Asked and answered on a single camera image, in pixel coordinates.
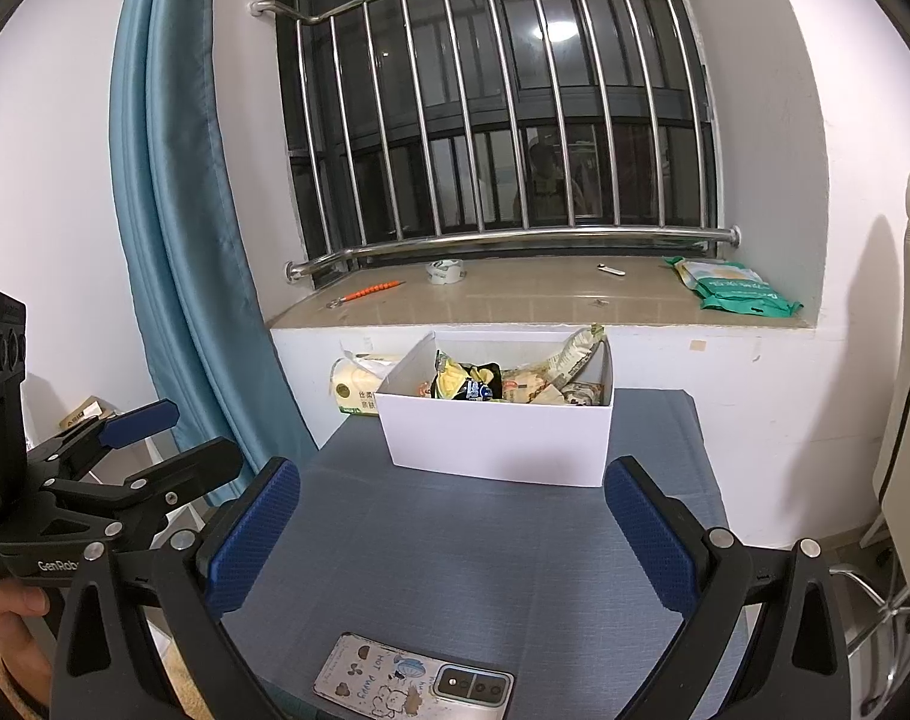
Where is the white office chair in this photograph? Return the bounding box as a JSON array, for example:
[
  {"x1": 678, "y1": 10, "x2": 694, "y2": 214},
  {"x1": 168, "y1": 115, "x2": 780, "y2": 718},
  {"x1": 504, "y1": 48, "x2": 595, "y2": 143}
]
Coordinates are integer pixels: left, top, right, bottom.
[{"x1": 858, "y1": 168, "x2": 910, "y2": 550}]

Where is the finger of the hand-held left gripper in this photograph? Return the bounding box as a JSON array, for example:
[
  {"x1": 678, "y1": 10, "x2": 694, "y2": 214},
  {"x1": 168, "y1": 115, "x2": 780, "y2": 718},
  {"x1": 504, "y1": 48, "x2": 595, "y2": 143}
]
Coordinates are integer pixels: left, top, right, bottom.
[
  {"x1": 41, "y1": 435, "x2": 243, "y2": 542},
  {"x1": 26, "y1": 399, "x2": 181, "y2": 482}
]

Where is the steel window guard rail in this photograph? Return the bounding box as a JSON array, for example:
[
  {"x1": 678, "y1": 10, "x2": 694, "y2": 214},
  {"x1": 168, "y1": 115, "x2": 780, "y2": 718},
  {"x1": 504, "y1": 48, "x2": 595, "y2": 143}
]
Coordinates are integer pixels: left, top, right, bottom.
[{"x1": 248, "y1": 0, "x2": 744, "y2": 284}]

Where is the orange pen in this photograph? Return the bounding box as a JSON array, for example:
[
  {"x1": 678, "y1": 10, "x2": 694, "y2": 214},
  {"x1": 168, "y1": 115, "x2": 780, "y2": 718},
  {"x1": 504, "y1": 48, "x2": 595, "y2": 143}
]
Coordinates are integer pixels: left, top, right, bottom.
[{"x1": 341, "y1": 280, "x2": 405, "y2": 306}]

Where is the brown cardboard box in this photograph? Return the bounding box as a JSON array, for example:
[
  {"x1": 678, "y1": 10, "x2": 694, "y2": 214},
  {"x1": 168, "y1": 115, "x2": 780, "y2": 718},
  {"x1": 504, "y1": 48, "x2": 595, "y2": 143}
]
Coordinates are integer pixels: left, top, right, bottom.
[{"x1": 56, "y1": 393, "x2": 124, "y2": 434}]

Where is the person's left forearm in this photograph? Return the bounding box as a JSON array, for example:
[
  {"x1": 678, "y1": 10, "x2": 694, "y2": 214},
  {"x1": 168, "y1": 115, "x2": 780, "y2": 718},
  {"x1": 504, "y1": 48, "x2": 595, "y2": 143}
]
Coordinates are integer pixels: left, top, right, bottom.
[{"x1": 0, "y1": 615, "x2": 47, "y2": 720}]

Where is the beige snack packet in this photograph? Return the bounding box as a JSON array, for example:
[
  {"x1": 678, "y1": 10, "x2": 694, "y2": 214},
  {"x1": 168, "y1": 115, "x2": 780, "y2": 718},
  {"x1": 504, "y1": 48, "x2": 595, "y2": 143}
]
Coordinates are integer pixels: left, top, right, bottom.
[{"x1": 500, "y1": 362, "x2": 562, "y2": 404}]

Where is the person's left hand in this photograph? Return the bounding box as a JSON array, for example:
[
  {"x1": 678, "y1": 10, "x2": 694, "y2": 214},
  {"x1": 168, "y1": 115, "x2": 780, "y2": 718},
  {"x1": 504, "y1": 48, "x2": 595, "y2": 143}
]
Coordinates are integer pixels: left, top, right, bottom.
[{"x1": 0, "y1": 585, "x2": 55, "y2": 680}]

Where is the blue curtain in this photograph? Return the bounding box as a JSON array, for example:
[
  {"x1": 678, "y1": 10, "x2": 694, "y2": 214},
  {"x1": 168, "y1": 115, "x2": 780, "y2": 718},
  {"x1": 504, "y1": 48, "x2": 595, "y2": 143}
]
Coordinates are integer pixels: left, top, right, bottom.
[{"x1": 108, "y1": 0, "x2": 322, "y2": 460}]

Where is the white cardboard box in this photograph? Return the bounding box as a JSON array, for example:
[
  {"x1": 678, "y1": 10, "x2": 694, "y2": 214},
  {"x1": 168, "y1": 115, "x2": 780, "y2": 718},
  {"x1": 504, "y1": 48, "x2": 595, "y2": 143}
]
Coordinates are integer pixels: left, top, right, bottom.
[{"x1": 374, "y1": 328, "x2": 615, "y2": 488}]

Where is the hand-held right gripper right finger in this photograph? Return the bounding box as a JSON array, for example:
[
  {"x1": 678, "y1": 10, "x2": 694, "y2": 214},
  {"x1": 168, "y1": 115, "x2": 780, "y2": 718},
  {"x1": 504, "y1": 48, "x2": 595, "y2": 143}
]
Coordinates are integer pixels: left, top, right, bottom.
[{"x1": 605, "y1": 454, "x2": 855, "y2": 720}]

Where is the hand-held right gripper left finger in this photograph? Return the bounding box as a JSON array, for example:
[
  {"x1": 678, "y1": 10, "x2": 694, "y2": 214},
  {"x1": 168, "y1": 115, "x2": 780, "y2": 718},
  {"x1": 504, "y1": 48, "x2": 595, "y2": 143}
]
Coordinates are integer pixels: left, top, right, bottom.
[{"x1": 50, "y1": 456, "x2": 306, "y2": 720}]

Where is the green wipes packet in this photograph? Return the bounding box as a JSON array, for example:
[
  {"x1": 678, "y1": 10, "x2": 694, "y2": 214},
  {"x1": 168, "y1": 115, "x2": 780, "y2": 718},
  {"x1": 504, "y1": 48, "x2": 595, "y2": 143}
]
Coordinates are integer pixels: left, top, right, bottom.
[{"x1": 696, "y1": 276, "x2": 805, "y2": 316}]

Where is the phone with cartoon case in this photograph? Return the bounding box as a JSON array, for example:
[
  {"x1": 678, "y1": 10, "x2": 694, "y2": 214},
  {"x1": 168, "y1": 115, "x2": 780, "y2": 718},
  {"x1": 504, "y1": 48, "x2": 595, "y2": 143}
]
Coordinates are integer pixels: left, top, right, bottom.
[{"x1": 312, "y1": 631, "x2": 516, "y2": 720}]

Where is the pale green-edged snack packet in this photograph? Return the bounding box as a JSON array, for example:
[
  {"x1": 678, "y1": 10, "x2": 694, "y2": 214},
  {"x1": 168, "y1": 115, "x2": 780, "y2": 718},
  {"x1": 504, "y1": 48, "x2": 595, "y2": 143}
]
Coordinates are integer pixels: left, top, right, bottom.
[{"x1": 546, "y1": 323, "x2": 607, "y2": 391}]

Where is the grey-blue table mat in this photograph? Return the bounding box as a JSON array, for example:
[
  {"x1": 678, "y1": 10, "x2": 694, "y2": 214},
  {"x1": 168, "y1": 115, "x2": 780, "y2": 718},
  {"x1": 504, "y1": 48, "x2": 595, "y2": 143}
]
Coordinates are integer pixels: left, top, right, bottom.
[{"x1": 147, "y1": 388, "x2": 756, "y2": 720}]

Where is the yellow black snack packet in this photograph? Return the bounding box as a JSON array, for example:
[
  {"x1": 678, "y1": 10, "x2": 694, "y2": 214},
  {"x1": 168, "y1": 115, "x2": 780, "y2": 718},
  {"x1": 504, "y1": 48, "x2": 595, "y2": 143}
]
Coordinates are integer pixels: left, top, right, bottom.
[{"x1": 431, "y1": 350, "x2": 502, "y2": 401}]

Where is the yellow tissue pack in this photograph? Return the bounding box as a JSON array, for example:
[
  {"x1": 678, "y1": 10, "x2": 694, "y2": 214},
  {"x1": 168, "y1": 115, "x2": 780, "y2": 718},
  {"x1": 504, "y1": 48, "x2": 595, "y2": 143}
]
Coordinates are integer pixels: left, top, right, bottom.
[{"x1": 329, "y1": 351, "x2": 402, "y2": 419}]

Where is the pale printed wipes packet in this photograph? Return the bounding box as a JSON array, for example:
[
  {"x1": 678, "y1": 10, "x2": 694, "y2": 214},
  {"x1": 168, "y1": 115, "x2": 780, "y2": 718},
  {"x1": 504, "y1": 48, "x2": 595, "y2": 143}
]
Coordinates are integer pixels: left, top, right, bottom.
[{"x1": 663, "y1": 255, "x2": 772, "y2": 295}]

